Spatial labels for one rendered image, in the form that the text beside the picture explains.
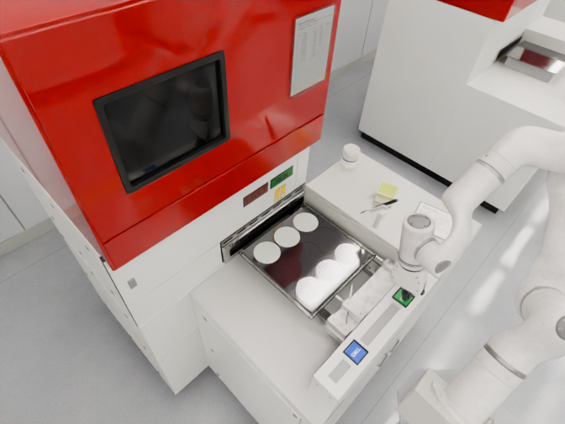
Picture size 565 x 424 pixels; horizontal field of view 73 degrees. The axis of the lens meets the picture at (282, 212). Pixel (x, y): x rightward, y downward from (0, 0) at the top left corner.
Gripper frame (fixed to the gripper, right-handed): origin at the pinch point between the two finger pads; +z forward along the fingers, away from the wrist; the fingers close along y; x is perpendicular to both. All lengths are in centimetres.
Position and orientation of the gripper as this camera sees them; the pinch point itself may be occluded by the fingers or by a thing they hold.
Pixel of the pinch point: (406, 294)
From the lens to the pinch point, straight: 131.9
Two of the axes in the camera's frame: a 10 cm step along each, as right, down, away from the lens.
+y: 7.1, 4.0, -5.8
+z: 1.0, 7.6, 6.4
